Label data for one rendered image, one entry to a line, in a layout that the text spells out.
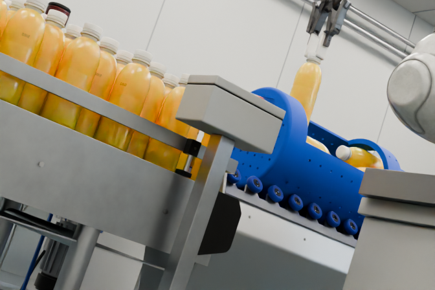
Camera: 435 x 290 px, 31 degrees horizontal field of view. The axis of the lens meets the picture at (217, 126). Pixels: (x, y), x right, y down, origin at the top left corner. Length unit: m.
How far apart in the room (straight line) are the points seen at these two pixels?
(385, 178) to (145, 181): 0.53
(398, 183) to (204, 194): 0.42
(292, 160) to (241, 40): 4.14
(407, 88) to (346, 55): 5.07
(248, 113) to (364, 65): 5.21
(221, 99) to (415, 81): 0.39
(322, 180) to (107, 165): 0.70
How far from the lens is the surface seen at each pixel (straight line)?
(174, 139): 1.66
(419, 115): 1.61
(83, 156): 1.54
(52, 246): 2.12
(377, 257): 1.76
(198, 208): 1.59
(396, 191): 1.72
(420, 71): 1.60
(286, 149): 1.95
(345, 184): 2.12
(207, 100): 1.55
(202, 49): 5.89
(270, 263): 1.99
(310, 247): 2.07
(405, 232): 1.73
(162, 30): 5.74
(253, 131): 1.62
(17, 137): 1.48
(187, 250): 1.60
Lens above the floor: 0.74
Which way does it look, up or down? 10 degrees up
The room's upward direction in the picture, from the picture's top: 19 degrees clockwise
